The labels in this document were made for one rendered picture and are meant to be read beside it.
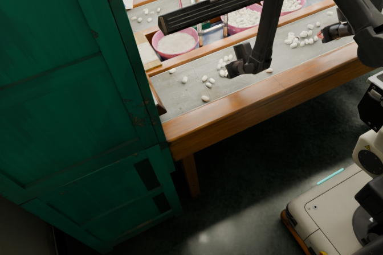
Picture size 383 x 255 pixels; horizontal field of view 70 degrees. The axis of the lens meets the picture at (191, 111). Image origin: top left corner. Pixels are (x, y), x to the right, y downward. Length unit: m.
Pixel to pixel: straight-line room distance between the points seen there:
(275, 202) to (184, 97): 0.92
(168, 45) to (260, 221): 1.17
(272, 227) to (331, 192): 0.41
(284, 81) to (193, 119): 0.46
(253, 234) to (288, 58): 1.01
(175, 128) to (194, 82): 0.30
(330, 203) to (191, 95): 0.89
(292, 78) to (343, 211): 0.71
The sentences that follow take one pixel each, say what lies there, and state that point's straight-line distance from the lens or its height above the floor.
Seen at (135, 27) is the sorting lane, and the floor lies 0.74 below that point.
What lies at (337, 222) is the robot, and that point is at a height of 0.28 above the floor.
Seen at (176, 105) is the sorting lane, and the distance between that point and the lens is 1.27.
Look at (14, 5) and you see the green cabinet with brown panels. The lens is 0.65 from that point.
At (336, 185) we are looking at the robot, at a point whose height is 0.28.
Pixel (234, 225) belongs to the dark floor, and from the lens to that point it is 1.77.
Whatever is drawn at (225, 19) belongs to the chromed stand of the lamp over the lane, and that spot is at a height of 0.87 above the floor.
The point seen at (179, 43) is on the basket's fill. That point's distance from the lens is 1.61.
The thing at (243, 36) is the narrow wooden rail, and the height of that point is 0.76.
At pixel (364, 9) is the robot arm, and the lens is 0.82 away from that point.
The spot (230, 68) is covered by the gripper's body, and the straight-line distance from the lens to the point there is 1.21.
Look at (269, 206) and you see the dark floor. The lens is 1.83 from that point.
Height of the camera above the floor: 1.71
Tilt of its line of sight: 52 degrees down
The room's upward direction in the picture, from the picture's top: 9 degrees counter-clockwise
